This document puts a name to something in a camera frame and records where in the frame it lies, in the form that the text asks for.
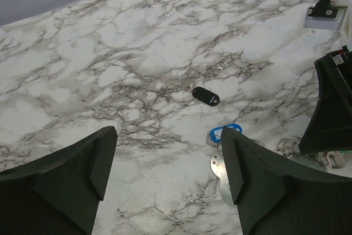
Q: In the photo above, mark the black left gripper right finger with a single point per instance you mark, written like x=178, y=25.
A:
x=275, y=195

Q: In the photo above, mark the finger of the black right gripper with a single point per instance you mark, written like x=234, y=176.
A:
x=330, y=126

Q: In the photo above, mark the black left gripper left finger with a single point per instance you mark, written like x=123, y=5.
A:
x=60, y=192

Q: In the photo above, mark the blue key tag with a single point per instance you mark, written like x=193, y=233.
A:
x=214, y=135

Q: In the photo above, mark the green key tag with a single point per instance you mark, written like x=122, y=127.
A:
x=338, y=159

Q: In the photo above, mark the black key tag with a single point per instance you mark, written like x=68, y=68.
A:
x=206, y=96

